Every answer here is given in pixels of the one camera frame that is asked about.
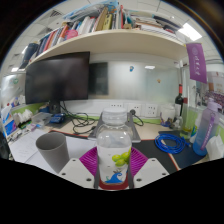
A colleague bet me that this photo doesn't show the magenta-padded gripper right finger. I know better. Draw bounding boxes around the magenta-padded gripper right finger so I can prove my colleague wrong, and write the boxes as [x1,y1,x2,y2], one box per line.
[128,146,171,190]

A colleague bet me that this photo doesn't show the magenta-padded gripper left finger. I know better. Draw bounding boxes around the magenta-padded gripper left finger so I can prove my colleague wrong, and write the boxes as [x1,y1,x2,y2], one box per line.
[57,146,100,190]

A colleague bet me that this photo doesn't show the clear plastic water bottle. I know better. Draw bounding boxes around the clear plastic water bottle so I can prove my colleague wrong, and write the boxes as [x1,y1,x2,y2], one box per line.
[95,107,134,186]

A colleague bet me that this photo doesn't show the large purple water bottle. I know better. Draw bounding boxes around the large purple water bottle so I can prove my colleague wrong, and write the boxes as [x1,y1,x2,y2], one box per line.
[192,98,223,157]

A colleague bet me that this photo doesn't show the black desk mat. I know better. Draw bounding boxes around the black desk mat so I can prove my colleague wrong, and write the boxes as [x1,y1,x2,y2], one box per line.
[49,129,204,175]

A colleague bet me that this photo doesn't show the grey metal laptop stand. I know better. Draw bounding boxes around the grey metal laptop stand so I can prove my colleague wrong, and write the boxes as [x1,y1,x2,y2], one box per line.
[88,111,143,144]

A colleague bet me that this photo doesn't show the flat round red coaster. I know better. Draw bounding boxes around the flat round red coaster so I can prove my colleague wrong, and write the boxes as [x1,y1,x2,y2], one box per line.
[98,179,130,192]

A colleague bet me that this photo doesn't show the grey cup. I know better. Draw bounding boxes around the grey cup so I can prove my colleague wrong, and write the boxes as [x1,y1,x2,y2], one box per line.
[35,132,70,174]

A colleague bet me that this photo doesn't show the blue electronic box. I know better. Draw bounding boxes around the blue electronic box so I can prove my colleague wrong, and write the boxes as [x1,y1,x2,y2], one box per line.
[49,113,66,125]

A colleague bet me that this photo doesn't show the clear tall glass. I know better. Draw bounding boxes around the clear tall glass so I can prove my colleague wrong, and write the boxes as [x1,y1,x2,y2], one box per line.
[179,107,198,140]

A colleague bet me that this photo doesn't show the clear plastic box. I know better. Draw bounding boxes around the clear plastic box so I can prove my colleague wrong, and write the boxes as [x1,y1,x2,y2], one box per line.
[32,112,53,128]

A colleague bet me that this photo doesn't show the handwritten white paper sheet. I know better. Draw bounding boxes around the handwritten white paper sheet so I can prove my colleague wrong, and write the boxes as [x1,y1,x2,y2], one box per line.
[8,131,44,164]

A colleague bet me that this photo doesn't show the dark wine bottle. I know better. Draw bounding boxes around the dark wine bottle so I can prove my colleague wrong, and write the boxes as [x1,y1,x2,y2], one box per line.
[174,83,185,118]

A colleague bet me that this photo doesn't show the white tissue pack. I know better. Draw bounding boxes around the white tissue pack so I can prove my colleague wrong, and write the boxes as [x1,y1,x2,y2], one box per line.
[13,109,34,126]

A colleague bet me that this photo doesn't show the blue tissue box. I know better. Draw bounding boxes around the blue tissue box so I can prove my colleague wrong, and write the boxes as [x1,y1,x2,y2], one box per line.
[2,114,18,136]

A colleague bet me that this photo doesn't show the black computer monitor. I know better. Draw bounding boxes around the black computer monitor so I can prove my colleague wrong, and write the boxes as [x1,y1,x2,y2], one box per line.
[24,50,92,115]

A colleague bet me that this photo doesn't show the group photo poster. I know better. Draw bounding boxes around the group photo poster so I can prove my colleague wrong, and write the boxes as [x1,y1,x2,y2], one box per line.
[199,71,224,114]

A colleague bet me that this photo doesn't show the purple hanging pennant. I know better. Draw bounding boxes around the purple hanging pennant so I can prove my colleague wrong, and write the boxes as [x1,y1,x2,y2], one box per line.
[185,42,208,84]

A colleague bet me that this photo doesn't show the wooden shelf with books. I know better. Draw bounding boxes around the wooden shelf with books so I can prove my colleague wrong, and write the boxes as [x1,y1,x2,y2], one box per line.
[18,1,188,73]

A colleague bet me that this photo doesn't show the coiled blue cable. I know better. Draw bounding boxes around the coiled blue cable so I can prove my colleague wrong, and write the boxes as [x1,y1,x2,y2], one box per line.
[154,133,187,155]

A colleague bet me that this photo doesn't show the black cables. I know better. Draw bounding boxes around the black cables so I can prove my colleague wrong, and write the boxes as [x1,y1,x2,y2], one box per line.
[59,103,101,136]

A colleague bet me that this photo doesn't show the white wall power socket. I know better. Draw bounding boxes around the white wall power socket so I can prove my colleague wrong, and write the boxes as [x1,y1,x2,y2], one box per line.
[128,103,143,117]
[109,102,124,109]
[144,103,159,118]

